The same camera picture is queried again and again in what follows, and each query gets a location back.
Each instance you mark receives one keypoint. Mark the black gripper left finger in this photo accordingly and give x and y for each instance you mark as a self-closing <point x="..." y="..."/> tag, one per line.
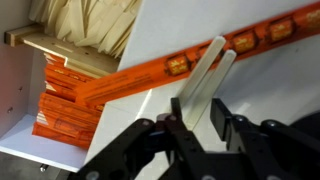
<point x="183" y="150"/>

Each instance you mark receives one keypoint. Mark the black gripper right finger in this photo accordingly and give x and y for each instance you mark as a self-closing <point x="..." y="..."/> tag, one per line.
<point x="239" y="136"/>

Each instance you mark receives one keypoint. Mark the orange chopstick packet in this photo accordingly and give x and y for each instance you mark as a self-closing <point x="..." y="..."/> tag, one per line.
<point x="251" y="40"/>

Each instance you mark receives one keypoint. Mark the wooden drawer divider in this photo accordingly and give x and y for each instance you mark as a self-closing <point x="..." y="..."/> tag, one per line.
<point x="85" y="60"/>

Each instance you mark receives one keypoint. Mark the white open drawer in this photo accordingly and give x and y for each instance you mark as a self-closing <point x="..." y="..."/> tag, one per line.
<point x="21" y="82"/>

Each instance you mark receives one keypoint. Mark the orange chopstick packets pile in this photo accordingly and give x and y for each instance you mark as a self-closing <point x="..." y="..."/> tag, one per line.
<point x="59" y="117"/>

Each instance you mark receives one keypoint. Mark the white chopstick packets pile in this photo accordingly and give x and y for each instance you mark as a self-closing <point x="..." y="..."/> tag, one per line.
<point x="101" y="24"/>

